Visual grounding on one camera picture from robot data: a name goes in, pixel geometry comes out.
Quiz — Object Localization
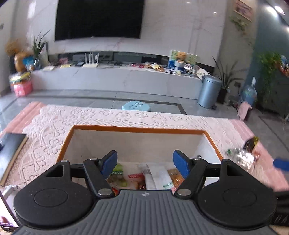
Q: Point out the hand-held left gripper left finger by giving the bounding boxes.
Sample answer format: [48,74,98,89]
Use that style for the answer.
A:
[43,150,119,198]

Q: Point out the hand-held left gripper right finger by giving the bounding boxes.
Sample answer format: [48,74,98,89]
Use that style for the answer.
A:
[173,149,246,198]

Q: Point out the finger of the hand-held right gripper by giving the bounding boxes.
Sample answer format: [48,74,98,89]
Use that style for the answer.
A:
[273,159,289,172]

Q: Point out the green label snack packet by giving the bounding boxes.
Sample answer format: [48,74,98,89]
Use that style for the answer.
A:
[106,163,127,189]

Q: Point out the brown orange snack packet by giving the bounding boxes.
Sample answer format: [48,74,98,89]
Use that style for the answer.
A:
[167,168,186,193]

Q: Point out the white clear snack packet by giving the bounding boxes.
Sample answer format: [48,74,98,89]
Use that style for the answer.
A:
[138,163,176,191]

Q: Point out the red clear meat snack packet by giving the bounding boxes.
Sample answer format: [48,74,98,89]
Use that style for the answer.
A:
[126,172,147,191]

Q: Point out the white box with orange rim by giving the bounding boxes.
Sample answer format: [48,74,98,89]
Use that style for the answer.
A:
[56,125,224,195]

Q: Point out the black snack packet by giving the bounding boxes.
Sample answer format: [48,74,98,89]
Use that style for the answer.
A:
[243,136,260,152]

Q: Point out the clear packet of white candies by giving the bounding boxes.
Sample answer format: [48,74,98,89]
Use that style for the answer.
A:
[234,148,259,168]

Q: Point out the pink checked tablecloth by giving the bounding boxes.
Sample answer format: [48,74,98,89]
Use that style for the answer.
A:
[0,102,289,193]

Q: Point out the light blue plastic stool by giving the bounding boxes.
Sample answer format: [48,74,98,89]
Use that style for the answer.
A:
[121,101,151,112]

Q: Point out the dark grey dresser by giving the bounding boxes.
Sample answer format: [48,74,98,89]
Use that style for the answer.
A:
[260,68,289,118]

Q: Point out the grey metal trash can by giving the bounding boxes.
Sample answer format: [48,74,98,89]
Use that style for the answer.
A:
[197,75,223,109]

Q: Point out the blue water bottle with pump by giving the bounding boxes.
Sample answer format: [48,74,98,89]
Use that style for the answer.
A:
[239,77,258,106]

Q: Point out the long-leaf plant in black pot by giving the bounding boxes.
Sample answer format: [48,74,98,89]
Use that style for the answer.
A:
[212,56,243,105]

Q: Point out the white marble television console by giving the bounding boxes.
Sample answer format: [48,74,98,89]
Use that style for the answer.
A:
[30,52,204,100]

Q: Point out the green trailing pothos plant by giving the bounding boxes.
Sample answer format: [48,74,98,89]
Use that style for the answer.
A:
[255,52,283,109]

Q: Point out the yellow snack bag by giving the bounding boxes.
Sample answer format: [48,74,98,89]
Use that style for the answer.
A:
[144,62,165,72]

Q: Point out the black notebook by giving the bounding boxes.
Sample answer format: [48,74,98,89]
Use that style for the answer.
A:
[0,133,29,186]

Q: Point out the white router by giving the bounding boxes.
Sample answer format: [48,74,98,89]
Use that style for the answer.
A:
[82,52,100,68]

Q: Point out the green picture board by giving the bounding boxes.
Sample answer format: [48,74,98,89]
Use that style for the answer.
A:
[168,50,198,71]

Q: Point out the pink gift box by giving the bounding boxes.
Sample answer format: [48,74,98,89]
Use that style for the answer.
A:
[12,80,33,97]

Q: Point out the silver-edged dark screen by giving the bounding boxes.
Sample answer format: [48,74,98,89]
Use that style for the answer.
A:
[0,185,21,231]

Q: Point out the grass-leaf plant in glass vase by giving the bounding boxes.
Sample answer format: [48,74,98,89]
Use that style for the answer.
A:
[30,30,50,69]

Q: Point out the orange gourd ornament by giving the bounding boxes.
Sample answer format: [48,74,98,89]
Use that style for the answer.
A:
[14,52,30,73]

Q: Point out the black flat television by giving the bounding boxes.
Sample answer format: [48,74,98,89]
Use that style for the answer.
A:
[55,0,145,42]

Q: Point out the artificial wall vine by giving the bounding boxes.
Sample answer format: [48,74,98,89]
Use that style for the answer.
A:
[229,15,254,46]

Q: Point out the framed wall picture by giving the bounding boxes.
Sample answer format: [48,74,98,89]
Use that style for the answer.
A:
[234,0,253,22]

